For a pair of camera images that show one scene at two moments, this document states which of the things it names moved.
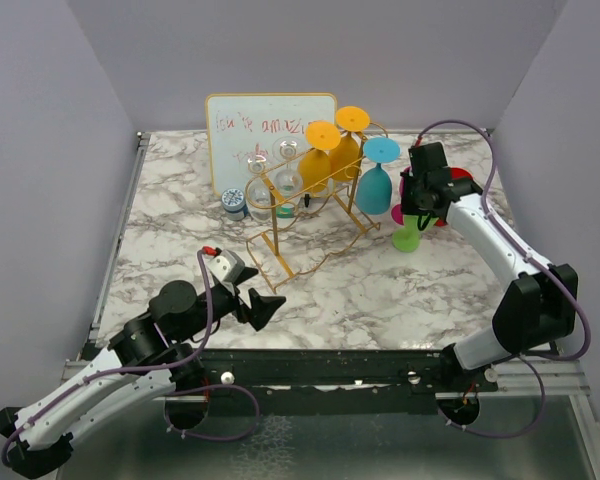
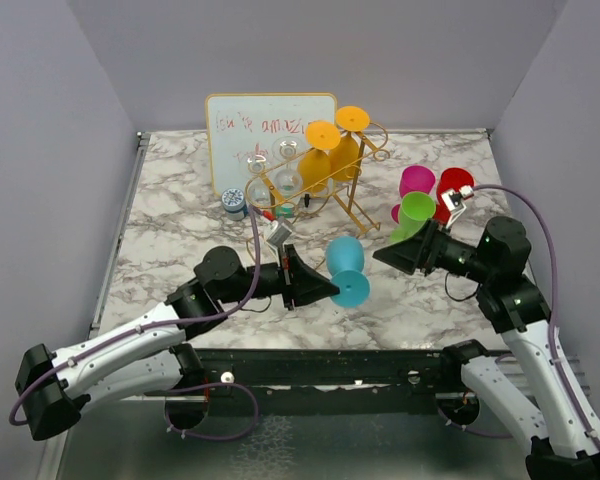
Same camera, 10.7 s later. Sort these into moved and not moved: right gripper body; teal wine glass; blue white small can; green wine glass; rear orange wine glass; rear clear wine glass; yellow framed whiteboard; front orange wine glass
Moved: teal wine glass; right gripper body
Not moved: front orange wine glass; yellow framed whiteboard; rear orange wine glass; rear clear wine glass; blue white small can; green wine glass
